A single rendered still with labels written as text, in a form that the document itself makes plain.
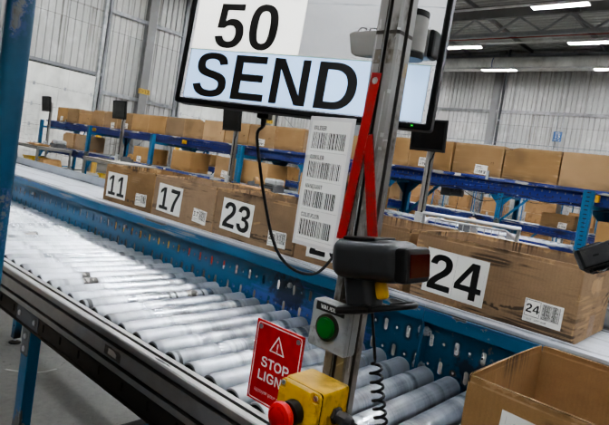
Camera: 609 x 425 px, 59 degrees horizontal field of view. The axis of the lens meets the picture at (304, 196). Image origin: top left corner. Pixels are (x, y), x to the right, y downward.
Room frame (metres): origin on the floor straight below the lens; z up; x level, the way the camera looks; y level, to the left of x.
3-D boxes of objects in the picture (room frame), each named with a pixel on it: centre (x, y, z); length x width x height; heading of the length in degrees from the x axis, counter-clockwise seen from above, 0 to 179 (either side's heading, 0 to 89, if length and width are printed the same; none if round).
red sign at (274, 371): (0.79, -0.02, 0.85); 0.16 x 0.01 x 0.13; 49
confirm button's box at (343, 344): (0.74, -0.07, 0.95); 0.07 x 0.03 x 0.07; 49
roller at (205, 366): (1.21, 0.01, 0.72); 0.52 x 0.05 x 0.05; 139
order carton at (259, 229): (1.86, 0.06, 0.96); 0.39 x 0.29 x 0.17; 49
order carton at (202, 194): (2.12, 0.36, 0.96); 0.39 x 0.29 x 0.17; 49
